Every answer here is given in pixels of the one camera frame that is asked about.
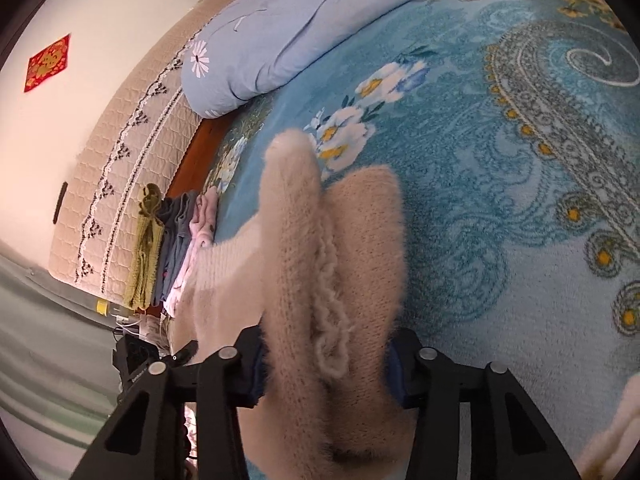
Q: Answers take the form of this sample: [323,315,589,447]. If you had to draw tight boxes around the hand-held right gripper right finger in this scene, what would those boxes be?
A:
[385,329,583,480]

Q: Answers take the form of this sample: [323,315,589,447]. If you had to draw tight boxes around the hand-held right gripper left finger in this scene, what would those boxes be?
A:
[70,326,266,480]

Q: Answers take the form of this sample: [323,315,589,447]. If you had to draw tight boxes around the fluffy beige knit sweater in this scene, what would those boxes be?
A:
[170,129,640,480]

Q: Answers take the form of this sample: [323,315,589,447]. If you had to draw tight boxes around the olive green knit garment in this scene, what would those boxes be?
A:
[123,183,165,310]

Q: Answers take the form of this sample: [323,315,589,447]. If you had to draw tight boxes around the folded grey garment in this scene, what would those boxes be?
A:
[151,190,200,307]

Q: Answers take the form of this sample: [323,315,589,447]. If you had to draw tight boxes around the folded pink garment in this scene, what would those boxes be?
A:
[164,186,220,317]

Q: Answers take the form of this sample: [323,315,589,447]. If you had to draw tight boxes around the beige quilted headboard cover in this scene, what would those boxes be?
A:
[48,0,238,306]

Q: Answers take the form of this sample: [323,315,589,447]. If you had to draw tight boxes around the blue floral patterned blanket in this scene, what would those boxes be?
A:
[200,0,640,480]

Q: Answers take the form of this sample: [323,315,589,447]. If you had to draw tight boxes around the light blue pillow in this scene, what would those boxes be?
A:
[181,0,516,119]

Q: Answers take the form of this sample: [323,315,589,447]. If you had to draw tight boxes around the brown wooden bed frame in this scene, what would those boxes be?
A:
[165,118,236,201]

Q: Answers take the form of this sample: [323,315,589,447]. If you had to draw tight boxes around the red paper wall decoration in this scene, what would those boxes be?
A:
[23,33,71,93]

